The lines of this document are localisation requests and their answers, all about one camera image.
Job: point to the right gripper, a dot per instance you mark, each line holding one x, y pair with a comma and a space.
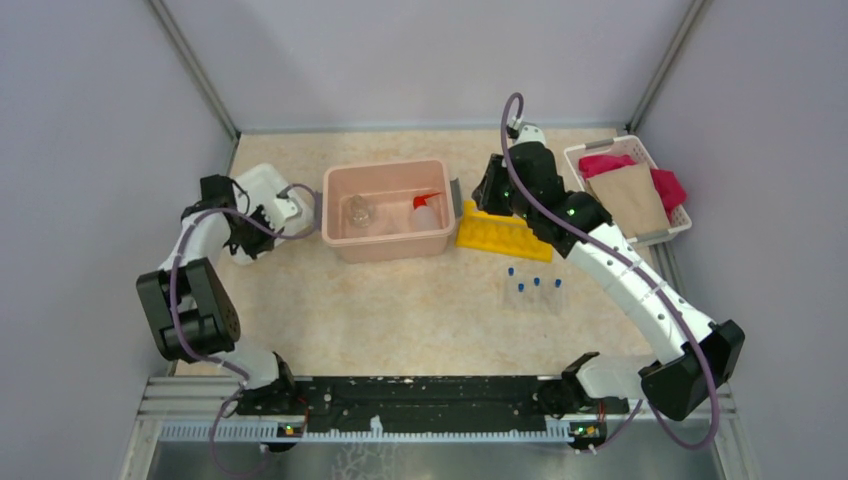
484, 194

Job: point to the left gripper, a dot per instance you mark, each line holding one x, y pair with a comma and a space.
266, 244

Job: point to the white bin lid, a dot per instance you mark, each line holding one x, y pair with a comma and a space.
259, 185

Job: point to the white wash bottle red cap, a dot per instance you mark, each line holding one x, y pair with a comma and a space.
424, 217

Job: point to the glass flask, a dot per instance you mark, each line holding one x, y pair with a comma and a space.
361, 213

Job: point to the pink plastic bin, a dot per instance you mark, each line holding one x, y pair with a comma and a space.
390, 187

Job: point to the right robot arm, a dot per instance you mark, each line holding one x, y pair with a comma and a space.
692, 354

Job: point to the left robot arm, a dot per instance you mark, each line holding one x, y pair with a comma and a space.
190, 315

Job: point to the yellow test tube rack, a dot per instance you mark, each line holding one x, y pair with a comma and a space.
501, 235

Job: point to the beige cloth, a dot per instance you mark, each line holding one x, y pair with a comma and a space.
629, 195

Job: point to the white perforated basket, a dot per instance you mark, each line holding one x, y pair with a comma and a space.
627, 145

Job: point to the red cloth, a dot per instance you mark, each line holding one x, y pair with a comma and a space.
668, 187

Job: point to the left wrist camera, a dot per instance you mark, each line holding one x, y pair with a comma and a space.
287, 207

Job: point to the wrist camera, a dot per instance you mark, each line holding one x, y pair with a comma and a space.
520, 132
287, 207

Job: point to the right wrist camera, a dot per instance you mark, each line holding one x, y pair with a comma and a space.
520, 132

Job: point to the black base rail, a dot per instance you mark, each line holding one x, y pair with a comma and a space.
426, 404

